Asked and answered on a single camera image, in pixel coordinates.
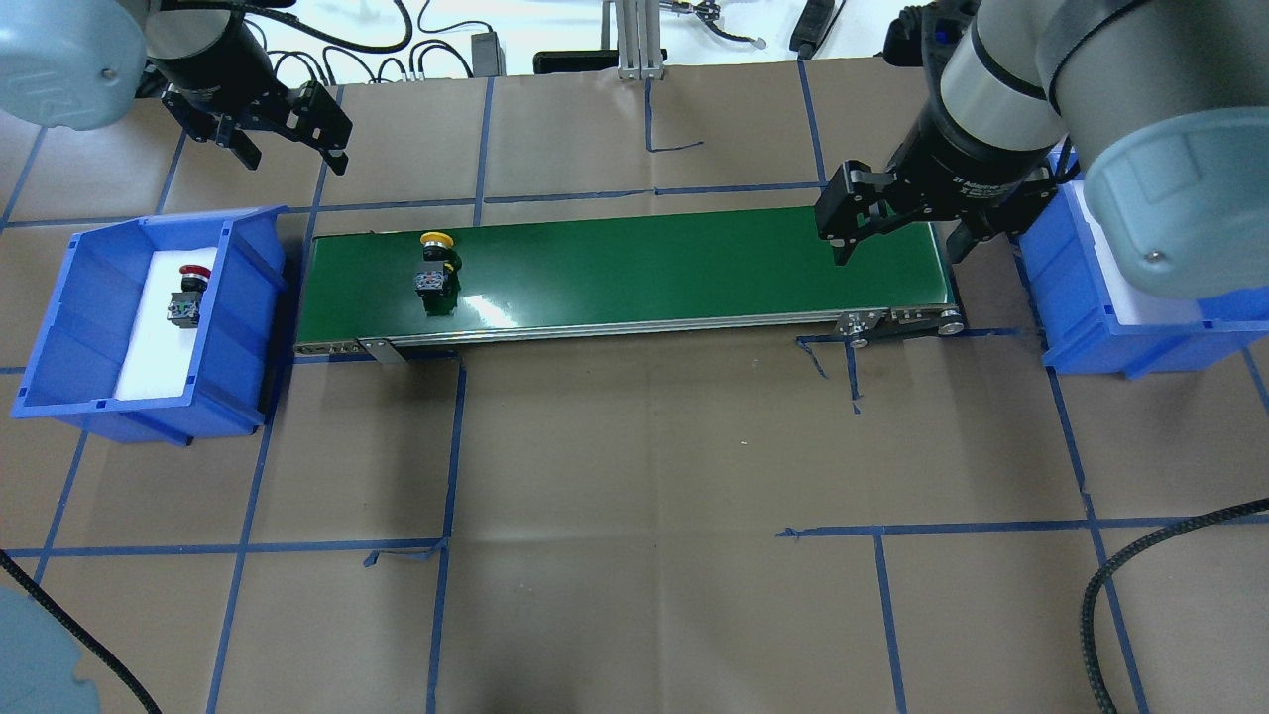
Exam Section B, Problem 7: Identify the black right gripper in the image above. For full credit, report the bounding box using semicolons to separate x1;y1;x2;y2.
816;99;1053;268

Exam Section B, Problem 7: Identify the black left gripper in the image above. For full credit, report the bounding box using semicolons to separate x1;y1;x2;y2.
162;68;353;176

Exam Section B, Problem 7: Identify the red push button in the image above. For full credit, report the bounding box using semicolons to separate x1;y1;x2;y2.
168;264;212;328

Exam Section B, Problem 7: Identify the yellow push button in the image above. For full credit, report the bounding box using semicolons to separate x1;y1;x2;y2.
412;231;462;299

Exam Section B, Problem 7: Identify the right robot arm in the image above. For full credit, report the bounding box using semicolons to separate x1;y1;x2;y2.
813;1;1268;299

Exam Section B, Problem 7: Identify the green conveyor belt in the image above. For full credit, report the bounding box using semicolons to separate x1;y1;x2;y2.
294;207;970;356

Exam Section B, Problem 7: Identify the blue bin right side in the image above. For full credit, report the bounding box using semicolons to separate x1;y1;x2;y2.
1015;140;1269;380

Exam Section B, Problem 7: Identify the blue bin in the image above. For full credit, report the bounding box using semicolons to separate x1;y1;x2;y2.
1015;140;1269;380
11;205;288;446

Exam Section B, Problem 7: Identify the black power adapter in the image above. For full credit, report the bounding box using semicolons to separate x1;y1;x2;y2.
470;30;508;77

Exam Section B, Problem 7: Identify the white foam pad right bin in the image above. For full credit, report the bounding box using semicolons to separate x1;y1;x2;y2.
1074;178;1206;328

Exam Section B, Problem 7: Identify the white foam pad bin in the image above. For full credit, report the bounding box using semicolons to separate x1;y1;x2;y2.
1074;178;1206;328
113;247;217;401

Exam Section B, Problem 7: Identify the white foam pad left bin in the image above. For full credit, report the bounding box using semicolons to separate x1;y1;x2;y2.
113;247;217;401

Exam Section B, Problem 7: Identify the blue bin left side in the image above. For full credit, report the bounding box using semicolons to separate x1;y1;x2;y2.
11;205;288;446

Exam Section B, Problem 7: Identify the aluminium frame post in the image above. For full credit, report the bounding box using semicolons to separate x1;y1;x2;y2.
600;1;665;81

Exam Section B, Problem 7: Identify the black braided cable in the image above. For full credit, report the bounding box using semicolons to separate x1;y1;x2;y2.
1079;501;1269;714

